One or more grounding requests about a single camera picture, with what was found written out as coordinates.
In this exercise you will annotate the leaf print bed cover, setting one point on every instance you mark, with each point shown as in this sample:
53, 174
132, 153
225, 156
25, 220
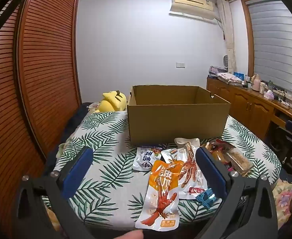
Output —
111, 169

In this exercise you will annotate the cream curtain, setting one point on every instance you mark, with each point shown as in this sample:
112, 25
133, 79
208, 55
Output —
228, 34

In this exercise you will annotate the floral blanket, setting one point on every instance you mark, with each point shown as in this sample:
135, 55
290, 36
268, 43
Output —
283, 196

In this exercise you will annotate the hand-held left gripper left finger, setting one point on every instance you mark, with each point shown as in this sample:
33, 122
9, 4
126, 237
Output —
77, 173

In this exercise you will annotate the purple patterned bundle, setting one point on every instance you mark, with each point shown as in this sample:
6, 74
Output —
217, 71

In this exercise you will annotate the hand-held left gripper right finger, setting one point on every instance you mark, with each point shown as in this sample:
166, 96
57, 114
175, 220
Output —
210, 173

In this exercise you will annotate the person's left hand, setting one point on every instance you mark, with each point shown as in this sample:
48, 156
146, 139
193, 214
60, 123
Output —
133, 235

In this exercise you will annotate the red blue snack packet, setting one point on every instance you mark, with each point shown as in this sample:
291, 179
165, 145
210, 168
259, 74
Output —
152, 149

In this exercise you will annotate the white cup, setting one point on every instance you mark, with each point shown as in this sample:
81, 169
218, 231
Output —
263, 88

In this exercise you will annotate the green bottle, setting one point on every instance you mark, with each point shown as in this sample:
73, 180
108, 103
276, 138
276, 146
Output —
270, 86

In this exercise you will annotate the clear chicken feet snack packet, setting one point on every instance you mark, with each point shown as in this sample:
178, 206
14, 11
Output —
189, 169

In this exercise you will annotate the wooden cabinet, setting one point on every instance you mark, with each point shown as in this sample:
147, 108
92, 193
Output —
255, 109

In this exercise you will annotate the brown cardboard box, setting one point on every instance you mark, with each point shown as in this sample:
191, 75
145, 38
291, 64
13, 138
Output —
175, 122

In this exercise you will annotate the blue box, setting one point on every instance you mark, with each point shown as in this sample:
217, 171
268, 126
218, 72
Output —
239, 75

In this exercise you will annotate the silver white snack packet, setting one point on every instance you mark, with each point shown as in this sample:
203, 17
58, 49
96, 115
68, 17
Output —
144, 161

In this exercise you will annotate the pink kettle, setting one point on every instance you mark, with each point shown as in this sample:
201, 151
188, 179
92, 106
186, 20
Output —
255, 83

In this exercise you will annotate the clear packet with brown contents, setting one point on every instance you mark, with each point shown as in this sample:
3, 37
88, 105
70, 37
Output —
239, 163

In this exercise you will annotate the pink tissue box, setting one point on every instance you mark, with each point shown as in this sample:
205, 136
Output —
268, 95

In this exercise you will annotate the grey window blind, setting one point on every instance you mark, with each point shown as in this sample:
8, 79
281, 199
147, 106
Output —
275, 49

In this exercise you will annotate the beige wall air conditioner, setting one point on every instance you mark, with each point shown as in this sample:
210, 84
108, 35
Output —
190, 5

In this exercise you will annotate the small white fan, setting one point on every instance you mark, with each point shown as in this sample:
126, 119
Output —
227, 61

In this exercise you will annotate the wooden louvred wardrobe door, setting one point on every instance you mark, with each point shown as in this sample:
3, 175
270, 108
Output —
4, 129
46, 67

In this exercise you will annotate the dark cloth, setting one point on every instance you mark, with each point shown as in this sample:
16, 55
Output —
76, 122

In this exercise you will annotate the white wall switch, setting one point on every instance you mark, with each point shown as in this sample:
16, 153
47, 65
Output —
180, 65

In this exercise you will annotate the folded patterned cloth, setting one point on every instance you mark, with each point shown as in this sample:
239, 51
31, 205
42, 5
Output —
229, 77

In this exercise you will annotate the yellow plush toy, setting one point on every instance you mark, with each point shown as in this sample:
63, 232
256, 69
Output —
111, 102

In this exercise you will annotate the orange chicken foot snack packet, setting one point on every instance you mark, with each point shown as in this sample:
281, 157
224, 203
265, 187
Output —
160, 199

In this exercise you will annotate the shiny blue snack packet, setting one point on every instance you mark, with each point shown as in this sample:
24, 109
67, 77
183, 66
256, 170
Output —
205, 198

